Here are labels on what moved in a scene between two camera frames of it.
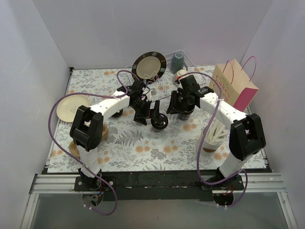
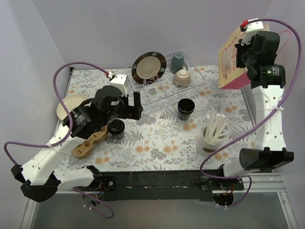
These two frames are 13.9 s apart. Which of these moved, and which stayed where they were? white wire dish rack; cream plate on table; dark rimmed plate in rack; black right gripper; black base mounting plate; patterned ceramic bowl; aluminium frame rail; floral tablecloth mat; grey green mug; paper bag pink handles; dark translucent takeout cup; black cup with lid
Moved: dark translucent takeout cup; black right gripper; black cup with lid; paper bag pink handles
Stayed: grey green mug; aluminium frame rail; white wire dish rack; black base mounting plate; floral tablecloth mat; cream plate on table; dark rimmed plate in rack; patterned ceramic bowl
